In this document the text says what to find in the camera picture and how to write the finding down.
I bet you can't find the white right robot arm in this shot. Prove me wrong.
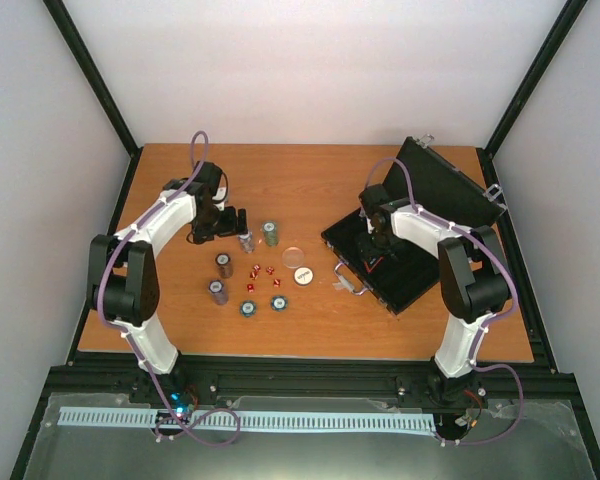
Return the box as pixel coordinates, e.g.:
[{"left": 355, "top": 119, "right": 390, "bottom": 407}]
[{"left": 359, "top": 184, "right": 517, "bottom": 379}]

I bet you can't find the flat blue chip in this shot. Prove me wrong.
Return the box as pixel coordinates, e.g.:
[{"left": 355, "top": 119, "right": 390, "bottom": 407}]
[
  {"left": 239, "top": 301, "right": 257, "bottom": 318},
  {"left": 270, "top": 295, "right": 288, "bottom": 311}
]

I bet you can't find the white perforated cable strip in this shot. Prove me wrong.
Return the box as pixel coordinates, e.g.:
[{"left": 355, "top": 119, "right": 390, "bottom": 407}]
[{"left": 57, "top": 406, "right": 435, "bottom": 436}]

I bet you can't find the brown chip stack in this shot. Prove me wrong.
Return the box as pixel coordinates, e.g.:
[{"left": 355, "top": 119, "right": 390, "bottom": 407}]
[{"left": 215, "top": 253, "right": 233, "bottom": 279}]

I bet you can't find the blue 10 chip stack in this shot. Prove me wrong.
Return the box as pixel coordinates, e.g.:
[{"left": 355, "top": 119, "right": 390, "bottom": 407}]
[{"left": 237, "top": 230, "right": 255, "bottom": 253}]

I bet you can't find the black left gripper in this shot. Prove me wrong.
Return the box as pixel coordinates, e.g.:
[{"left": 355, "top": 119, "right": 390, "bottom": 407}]
[{"left": 193, "top": 205, "right": 249, "bottom": 243}]

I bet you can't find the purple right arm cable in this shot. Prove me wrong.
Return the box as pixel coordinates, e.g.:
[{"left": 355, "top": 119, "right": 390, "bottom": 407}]
[{"left": 378, "top": 157, "right": 526, "bottom": 446}]

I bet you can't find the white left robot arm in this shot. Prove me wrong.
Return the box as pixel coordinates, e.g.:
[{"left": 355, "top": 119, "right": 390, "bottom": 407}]
[{"left": 86, "top": 162, "right": 247, "bottom": 403}]

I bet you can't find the white dealer button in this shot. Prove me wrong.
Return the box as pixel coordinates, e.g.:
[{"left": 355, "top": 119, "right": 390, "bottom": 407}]
[{"left": 293, "top": 266, "right": 314, "bottom": 286}]

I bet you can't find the green 20 chip stack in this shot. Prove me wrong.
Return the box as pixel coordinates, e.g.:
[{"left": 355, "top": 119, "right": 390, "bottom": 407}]
[{"left": 262, "top": 221, "right": 279, "bottom": 247}]

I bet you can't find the black aluminium frame rail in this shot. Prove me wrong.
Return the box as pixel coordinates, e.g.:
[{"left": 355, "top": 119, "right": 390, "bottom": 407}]
[{"left": 41, "top": 355, "right": 581, "bottom": 412}]

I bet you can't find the black poker set case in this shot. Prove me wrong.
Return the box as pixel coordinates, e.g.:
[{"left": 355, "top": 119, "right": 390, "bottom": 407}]
[{"left": 321, "top": 137, "right": 512, "bottom": 323}]

